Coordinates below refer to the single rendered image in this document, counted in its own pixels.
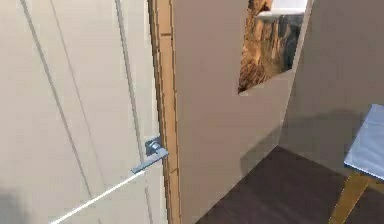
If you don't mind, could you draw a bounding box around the beige panelled room door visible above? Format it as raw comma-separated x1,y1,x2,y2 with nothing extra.
0,0,183,224

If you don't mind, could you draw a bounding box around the grey table with wooden legs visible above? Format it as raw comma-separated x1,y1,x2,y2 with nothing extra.
328,103,384,224

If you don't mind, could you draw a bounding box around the silver lever door handle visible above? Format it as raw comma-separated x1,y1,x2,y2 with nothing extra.
130,135,170,175

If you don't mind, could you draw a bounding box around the brown landscape wall picture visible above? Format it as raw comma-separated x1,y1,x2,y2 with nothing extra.
237,0,308,95

